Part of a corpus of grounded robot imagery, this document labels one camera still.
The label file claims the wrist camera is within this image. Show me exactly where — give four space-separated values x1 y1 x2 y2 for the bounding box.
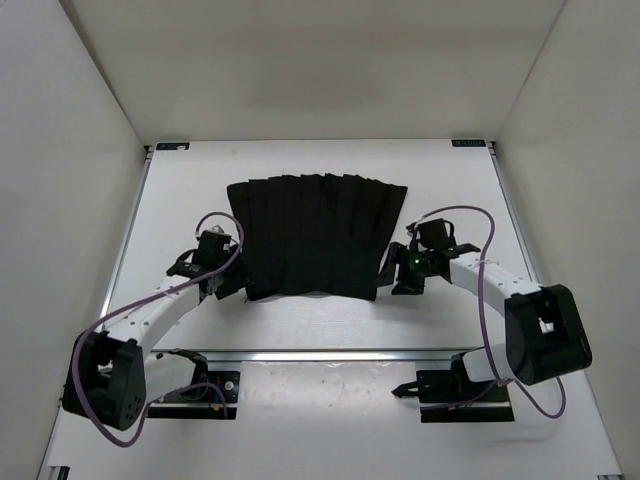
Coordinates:
415 218 457 250
192 225 232 269

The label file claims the left blue table label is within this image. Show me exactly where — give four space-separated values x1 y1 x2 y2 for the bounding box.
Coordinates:
155 142 190 151

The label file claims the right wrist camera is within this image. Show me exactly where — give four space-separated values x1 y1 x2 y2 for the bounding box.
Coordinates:
415 218 457 250

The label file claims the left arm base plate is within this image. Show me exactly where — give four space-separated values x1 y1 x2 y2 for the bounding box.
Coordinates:
148 363 241 421

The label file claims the blue table label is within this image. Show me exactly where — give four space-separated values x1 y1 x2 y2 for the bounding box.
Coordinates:
451 139 486 148
155 142 190 151

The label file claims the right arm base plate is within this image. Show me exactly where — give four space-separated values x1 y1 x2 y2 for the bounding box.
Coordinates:
416 370 515 424

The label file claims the black pleated skirt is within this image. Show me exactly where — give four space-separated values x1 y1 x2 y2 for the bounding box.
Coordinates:
227 174 408 301

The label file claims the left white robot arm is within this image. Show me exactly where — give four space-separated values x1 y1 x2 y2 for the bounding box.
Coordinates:
62 245 246 435

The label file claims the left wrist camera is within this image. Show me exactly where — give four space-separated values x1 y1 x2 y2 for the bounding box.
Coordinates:
192 225 232 269

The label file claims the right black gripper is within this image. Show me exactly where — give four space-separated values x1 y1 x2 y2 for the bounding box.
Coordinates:
374 242 434 295

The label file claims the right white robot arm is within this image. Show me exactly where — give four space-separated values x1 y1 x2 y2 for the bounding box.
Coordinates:
378 242 593 403

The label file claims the right blue table label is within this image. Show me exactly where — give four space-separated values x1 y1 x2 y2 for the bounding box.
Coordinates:
451 139 486 148

